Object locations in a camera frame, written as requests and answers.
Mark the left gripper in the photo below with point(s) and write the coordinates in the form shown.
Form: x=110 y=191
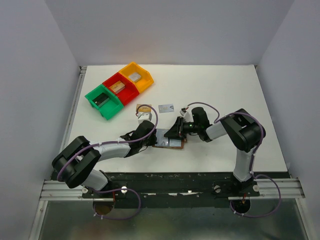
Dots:
x=152 y=139

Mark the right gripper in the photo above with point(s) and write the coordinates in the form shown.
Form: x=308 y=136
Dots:
x=179 y=127

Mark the brown leather card holder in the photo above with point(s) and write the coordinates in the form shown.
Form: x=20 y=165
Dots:
x=174 y=144

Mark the silver VIP credit card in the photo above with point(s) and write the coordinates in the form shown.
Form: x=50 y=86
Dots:
x=166 y=108

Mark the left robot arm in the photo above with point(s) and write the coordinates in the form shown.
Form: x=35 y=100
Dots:
x=75 y=164

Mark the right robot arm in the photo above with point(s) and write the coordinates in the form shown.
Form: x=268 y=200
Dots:
x=245 y=132

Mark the green plastic bin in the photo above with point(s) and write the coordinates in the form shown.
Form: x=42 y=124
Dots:
x=109 y=109

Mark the red plastic bin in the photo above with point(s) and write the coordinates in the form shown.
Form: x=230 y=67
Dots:
x=129 y=93

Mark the yellow plastic bin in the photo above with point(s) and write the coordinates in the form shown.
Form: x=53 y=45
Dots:
x=142 y=84

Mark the gold metal block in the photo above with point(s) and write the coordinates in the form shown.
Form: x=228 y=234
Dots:
x=117 y=87

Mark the silver metal block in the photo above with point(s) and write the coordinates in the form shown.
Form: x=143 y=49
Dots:
x=135 y=77

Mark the dark metal block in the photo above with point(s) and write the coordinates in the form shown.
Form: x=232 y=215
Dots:
x=101 y=99

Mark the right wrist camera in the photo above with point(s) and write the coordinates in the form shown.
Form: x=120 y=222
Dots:
x=184 y=113

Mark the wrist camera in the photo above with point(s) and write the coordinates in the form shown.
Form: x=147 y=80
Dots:
x=144 y=116
x=184 y=113

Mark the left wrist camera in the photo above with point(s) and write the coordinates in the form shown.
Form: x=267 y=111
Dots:
x=144 y=116

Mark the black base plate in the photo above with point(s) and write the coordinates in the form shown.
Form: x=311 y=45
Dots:
x=173 y=190

